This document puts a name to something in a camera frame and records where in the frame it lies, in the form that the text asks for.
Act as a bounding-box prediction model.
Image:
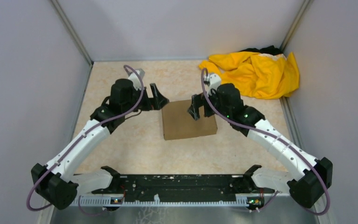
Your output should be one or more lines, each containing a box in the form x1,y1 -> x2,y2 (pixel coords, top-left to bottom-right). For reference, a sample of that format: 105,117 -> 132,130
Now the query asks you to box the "aluminium frame rail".
44,175 -> 325,207

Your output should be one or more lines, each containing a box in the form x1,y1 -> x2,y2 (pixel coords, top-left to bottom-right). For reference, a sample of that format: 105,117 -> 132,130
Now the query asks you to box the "purple cable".
27,64 -> 145,216
200,68 -> 331,216

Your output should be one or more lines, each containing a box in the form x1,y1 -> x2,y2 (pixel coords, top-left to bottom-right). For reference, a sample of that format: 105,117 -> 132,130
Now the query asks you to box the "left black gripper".
123,83 -> 168,115

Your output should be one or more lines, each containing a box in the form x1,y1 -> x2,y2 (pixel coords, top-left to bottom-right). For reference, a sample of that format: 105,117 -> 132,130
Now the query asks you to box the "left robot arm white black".
31,79 -> 169,210

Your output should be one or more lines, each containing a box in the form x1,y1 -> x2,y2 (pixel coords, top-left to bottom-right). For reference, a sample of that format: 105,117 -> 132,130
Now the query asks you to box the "yellow cloth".
199,51 -> 300,99

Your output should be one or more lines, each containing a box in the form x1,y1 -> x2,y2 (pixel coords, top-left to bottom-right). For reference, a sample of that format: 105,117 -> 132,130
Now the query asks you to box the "black cloth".
240,45 -> 283,56

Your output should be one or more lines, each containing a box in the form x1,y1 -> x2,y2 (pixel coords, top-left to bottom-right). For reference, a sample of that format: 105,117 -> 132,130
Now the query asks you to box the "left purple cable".
27,64 -> 145,216

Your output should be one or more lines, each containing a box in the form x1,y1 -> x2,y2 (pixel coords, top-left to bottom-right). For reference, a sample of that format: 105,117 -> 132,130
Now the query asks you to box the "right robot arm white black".
187,84 -> 333,209

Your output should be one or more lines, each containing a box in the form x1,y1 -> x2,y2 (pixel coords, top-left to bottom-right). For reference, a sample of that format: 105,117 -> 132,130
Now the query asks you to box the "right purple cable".
200,68 -> 331,216

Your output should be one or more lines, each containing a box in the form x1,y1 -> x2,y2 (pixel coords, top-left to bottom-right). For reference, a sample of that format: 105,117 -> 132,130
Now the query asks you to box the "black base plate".
92,175 -> 274,203

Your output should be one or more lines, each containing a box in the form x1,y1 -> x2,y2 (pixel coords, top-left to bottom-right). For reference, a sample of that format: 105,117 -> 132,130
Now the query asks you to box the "brown cardboard box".
162,99 -> 218,140

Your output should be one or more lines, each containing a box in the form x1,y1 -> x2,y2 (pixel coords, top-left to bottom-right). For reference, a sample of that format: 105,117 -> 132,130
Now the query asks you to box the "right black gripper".
187,88 -> 232,120

